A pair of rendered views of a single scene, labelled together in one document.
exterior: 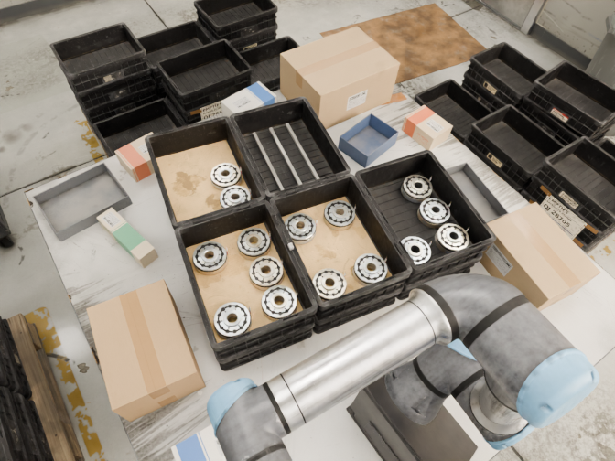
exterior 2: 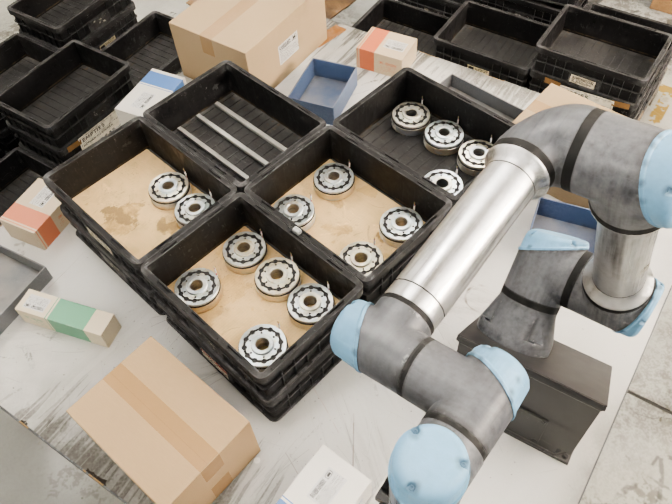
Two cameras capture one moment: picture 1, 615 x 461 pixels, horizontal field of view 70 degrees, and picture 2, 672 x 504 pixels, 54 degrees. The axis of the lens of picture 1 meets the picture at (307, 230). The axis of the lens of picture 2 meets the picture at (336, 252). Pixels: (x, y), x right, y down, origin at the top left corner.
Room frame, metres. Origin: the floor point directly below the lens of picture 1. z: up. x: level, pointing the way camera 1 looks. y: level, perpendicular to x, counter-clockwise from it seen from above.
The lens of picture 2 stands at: (-0.25, 0.20, 2.08)
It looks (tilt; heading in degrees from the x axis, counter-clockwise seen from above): 54 degrees down; 345
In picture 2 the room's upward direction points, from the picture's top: 4 degrees counter-clockwise
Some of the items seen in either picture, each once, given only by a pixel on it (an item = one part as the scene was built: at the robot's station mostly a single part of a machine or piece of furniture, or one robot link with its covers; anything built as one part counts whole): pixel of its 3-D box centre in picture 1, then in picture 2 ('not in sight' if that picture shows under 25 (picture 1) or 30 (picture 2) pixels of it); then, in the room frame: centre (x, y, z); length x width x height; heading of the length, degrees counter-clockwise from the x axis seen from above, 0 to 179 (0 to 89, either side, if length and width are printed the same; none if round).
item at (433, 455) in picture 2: not in sight; (428, 475); (-0.06, 0.07, 1.41); 0.09 x 0.08 x 0.11; 124
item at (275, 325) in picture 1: (242, 268); (250, 279); (0.58, 0.17, 0.92); 0.40 x 0.30 x 0.02; 28
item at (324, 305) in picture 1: (337, 235); (346, 199); (0.72, -0.09, 0.92); 0.40 x 0.30 x 0.02; 28
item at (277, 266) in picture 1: (265, 271); (277, 275); (0.61, 0.11, 0.86); 0.10 x 0.10 x 0.01
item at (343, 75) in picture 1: (337, 78); (252, 30); (1.60, -0.07, 0.80); 0.40 x 0.30 x 0.20; 128
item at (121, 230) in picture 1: (127, 237); (68, 317); (0.76, 0.61, 0.73); 0.24 x 0.06 x 0.06; 52
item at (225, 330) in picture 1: (231, 318); (262, 345); (0.45, 0.19, 0.86); 0.10 x 0.10 x 0.01
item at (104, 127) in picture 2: (220, 112); (106, 137); (1.74, 0.51, 0.41); 0.31 x 0.02 x 0.16; 128
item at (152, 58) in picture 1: (180, 68); (20, 104); (2.19, 0.84, 0.31); 0.40 x 0.30 x 0.34; 128
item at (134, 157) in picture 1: (144, 156); (41, 213); (1.12, 0.65, 0.74); 0.16 x 0.12 x 0.07; 137
